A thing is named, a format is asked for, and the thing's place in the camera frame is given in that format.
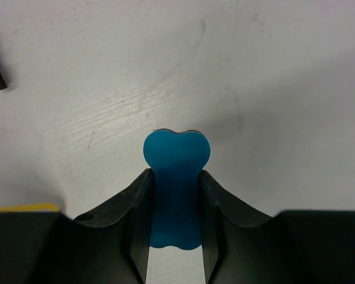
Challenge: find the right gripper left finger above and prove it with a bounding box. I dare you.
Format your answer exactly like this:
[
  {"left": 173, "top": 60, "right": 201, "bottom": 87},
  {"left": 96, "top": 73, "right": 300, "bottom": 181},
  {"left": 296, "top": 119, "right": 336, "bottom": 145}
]
[{"left": 0, "top": 169, "right": 154, "bottom": 283}]

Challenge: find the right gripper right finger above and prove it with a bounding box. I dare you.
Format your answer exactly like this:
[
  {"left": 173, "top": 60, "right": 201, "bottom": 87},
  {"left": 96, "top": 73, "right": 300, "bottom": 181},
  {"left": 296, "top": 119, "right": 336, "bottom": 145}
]
[{"left": 198, "top": 171, "right": 355, "bottom": 283}]

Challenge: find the yellow framed small whiteboard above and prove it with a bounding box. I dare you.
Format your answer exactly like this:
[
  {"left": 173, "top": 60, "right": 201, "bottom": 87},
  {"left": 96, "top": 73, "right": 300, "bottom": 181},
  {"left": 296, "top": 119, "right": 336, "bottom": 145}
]
[{"left": 0, "top": 203, "right": 60, "bottom": 213}]

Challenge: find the blue bone shaped eraser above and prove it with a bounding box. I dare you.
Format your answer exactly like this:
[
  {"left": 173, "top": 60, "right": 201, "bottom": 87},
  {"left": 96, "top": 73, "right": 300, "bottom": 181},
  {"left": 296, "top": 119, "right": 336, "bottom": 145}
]
[{"left": 143, "top": 129, "right": 211, "bottom": 250}]

